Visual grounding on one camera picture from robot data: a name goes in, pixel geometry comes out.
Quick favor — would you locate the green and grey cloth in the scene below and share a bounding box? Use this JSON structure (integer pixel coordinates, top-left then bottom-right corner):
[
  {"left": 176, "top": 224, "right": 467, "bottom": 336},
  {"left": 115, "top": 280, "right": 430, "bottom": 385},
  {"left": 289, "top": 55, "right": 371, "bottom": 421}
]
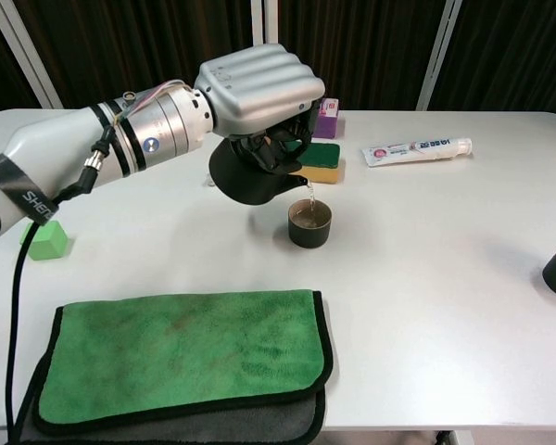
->
[{"left": 11, "top": 289, "right": 335, "bottom": 445}]

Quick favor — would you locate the purple soap box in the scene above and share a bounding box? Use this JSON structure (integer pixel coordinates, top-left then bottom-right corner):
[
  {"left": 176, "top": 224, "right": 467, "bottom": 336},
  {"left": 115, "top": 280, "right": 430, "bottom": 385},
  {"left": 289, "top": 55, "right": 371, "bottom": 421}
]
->
[{"left": 314, "top": 97, "right": 343, "bottom": 140}]

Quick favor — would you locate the white frame post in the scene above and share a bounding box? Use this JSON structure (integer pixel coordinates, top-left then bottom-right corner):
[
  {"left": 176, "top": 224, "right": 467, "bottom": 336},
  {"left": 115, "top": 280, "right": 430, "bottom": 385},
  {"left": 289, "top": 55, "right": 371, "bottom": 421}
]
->
[
  {"left": 249, "top": 0, "right": 267, "bottom": 50},
  {"left": 0, "top": 0, "right": 64, "bottom": 110},
  {"left": 263, "top": 0, "right": 280, "bottom": 47},
  {"left": 416, "top": 0, "right": 462, "bottom": 111}
]

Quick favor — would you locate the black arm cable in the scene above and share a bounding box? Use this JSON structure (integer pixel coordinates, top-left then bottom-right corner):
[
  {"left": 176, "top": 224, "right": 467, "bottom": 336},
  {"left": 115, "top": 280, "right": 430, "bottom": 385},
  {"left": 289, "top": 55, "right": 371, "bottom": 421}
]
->
[{"left": 4, "top": 127, "right": 117, "bottom": 445}]

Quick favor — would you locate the black teapot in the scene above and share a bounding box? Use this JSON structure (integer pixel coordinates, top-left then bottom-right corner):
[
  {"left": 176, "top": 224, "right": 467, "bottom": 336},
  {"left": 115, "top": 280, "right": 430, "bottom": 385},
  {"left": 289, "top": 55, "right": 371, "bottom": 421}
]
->
[{"left": 208, "top": 133, "right": 310, "bottom": 208}]

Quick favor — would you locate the green cube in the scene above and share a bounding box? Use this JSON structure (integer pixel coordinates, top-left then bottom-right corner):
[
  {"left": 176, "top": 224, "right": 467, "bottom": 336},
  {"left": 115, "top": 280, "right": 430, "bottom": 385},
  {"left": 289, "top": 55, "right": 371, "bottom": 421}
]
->
[{"left": 19, "top": 220, "right": 70, "bottom": 262}]

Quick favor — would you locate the white toothpaste tube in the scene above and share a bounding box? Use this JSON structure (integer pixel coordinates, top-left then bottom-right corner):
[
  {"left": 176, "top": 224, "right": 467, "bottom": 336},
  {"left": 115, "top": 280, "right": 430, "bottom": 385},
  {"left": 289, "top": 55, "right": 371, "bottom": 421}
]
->
[{"left": 360, "top": 136, "right": 474, "bottom": 169}]

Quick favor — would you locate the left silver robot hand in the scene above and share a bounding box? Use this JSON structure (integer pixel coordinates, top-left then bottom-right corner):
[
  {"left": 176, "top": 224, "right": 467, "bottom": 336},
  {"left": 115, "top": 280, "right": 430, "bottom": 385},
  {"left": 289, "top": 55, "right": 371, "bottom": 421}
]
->
[{"left": 193, "top": 44, "right": 326, "bottom": 175}]

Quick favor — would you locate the green yellow sponge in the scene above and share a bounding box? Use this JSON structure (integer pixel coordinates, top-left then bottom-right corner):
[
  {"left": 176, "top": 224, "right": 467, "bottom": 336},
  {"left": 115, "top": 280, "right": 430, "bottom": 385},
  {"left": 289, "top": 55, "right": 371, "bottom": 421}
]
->
[{"left": 294, "top": 141, "right": 347, "bottom": 185}]

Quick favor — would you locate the dark pleated curtain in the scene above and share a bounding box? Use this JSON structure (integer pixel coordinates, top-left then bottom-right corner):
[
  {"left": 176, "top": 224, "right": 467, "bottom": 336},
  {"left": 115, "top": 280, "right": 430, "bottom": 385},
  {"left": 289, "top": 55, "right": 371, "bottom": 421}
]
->
[{"left": 0, "top": 0, "right": 556, "bottom": 117}]

